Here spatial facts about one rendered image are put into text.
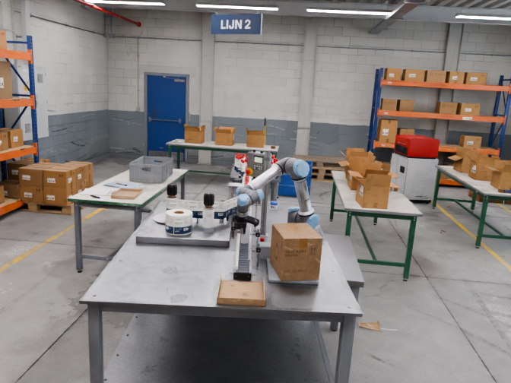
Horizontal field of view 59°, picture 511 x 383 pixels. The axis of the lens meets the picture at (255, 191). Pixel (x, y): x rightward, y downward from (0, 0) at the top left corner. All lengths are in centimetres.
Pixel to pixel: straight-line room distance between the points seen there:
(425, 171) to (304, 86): 373
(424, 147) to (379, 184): 393
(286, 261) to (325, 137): 850
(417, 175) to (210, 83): 533
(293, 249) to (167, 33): 930
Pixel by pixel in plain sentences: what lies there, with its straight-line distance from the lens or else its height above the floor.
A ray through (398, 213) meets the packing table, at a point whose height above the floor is 76.
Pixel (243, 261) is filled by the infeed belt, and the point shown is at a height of 88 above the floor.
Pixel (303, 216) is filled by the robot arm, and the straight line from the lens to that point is 323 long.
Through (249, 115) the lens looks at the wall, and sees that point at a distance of 1106.
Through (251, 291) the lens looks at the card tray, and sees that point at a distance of 262.
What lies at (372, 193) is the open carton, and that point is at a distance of 487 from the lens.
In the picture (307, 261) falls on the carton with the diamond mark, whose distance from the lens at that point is 273.
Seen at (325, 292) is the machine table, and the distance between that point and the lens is 270.
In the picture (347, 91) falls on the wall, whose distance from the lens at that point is 1102.
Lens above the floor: 198
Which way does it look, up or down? 13 degrees down
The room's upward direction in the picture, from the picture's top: 3 degrees clockwise
